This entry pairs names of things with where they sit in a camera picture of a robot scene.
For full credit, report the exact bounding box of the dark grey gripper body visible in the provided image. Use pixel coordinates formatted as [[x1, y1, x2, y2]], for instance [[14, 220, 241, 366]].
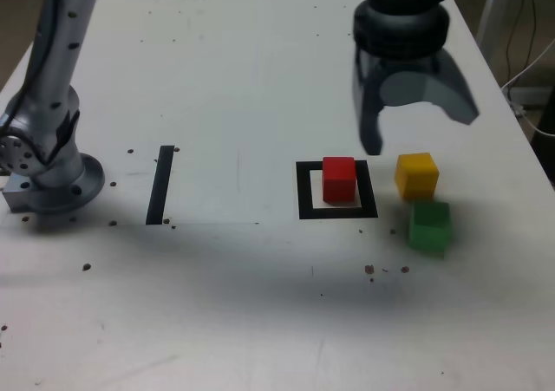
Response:
[[368, 54, 440, 78]]

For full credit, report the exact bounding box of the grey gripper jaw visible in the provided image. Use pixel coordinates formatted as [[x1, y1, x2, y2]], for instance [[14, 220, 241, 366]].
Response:
[[351, 45, 388, 156], [378, 49, 480, 127]]

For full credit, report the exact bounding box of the red cube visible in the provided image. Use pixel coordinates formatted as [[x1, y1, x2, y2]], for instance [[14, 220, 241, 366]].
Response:
[[322, 156, 358, 205]]

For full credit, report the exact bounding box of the yellow cube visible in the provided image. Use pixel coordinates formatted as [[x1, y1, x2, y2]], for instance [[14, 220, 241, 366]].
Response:
[[394, 152, 441, 201]]

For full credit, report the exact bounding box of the green cube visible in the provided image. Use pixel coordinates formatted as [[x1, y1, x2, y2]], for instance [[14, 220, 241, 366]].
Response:
[[408, 199, 453, 260]]

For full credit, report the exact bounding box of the black tape square outline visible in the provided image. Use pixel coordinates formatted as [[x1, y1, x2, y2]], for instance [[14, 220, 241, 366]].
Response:
[[296, 160, 379, 220]]

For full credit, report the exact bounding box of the black tape strip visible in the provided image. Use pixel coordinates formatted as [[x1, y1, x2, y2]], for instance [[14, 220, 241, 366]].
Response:
[[145, 145, 175, 226]]

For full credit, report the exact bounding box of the white cable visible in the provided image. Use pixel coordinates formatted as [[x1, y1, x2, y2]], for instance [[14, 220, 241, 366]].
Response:
[[501, 38, 555, 137]]

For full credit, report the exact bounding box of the white metal frame leg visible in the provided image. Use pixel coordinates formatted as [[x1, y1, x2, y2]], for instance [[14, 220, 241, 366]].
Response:
[[475, 0, 521, 49]]

